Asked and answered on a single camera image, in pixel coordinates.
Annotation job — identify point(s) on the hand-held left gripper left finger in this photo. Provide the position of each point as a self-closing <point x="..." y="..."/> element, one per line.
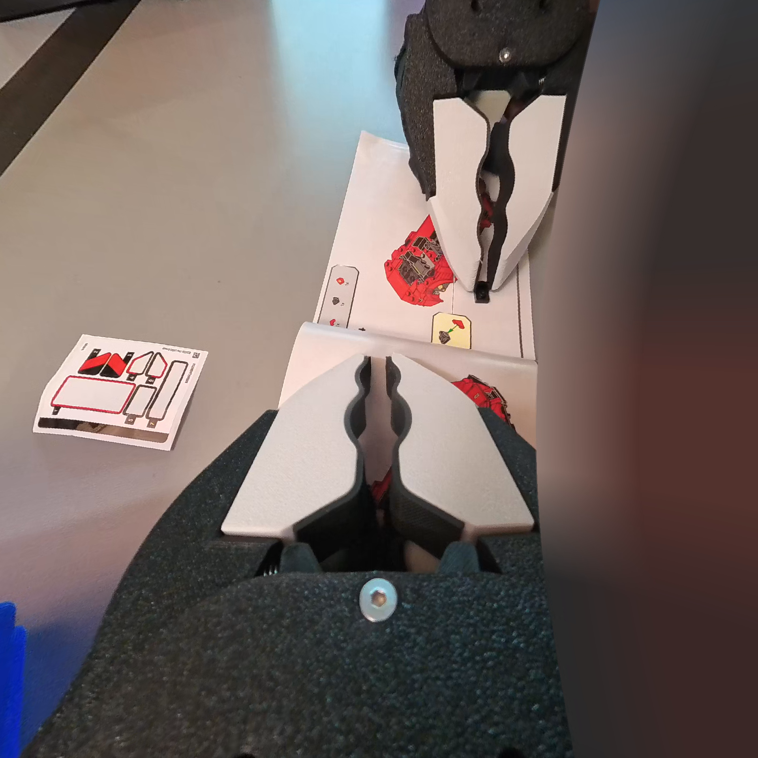
<point x="302" y="462"/>

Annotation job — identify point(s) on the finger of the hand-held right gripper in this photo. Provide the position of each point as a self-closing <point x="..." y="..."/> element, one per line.
<point x="453" y="177"/>
<point x="536" y="172"/>

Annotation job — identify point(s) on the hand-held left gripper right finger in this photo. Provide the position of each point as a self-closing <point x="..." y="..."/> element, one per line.
<point x="462" y="468"/>

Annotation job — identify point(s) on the small black lego piece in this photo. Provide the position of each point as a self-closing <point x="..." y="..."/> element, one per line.
<point x="482" y="292"/>

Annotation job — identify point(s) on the lego instruction booklet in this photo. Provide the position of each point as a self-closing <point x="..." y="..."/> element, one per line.
<point x="379" y="177"/>

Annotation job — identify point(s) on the lego sticker sheet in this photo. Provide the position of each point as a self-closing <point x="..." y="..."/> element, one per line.
<point x="89" y="394"/>

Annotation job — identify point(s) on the blue plastic bin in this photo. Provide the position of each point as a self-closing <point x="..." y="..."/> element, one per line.
<point x="9" y="681"/>

